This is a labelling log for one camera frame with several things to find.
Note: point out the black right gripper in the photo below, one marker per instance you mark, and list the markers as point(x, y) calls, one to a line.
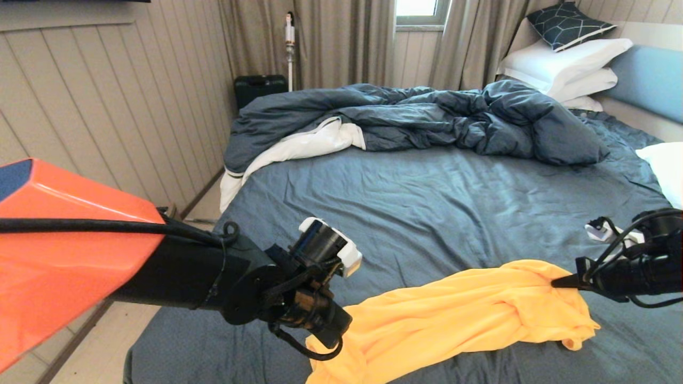
point(635, 274)

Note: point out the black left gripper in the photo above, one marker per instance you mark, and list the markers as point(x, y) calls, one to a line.
point(320, 314)

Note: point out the yellow t-shirt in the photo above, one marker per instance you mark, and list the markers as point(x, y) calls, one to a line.
point(453, 314)

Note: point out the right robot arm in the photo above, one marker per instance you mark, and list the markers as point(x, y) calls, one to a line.
point(664, 226)

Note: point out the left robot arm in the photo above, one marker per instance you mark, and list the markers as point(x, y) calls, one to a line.
point(53, 256)

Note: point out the thin metal rod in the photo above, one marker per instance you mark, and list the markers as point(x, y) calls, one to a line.
point(203, 220)

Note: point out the dark blue bed sheet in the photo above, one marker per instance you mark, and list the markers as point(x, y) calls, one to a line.
point(427, 202)

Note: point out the white duvet lining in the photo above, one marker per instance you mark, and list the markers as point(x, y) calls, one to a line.
point(299, 147)

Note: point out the small white pillow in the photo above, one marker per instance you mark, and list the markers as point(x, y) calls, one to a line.
point(582, 104)

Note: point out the brown metal trash bin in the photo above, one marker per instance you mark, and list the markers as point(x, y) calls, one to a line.
point(169, 209)

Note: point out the flat white pillow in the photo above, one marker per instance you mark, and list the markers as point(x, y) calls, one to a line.
point(587, 85)

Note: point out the light blue headboard pad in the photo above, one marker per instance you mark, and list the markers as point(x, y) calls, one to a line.
point(651, 82)

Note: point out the crumpled dark blue duvet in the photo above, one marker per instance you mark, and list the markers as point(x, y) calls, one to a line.
point(427, 114)

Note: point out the large white pillow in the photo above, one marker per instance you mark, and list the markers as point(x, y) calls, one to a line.
point(560, 61)

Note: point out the dark green hard case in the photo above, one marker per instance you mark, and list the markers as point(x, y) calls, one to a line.
point(259, 88)

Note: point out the dark geometric pattern cushion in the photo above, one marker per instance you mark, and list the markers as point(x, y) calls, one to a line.
point(568, 26)

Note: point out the narrow beige curtain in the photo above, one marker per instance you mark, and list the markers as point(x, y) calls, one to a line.
point(469, 42)

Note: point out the white stick vacuum cleaner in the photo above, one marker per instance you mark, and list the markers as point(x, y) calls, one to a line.
point(290, 46)

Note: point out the wide beige curtain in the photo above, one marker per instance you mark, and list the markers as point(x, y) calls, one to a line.
point(341, 42)

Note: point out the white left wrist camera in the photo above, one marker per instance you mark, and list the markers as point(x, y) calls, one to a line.
point(349, 258)

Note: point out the beige headboard frame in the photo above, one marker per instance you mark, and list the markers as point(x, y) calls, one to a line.
point(651, 35)

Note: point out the window with grey frame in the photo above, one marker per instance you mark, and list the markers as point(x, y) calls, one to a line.
point(416, 8)

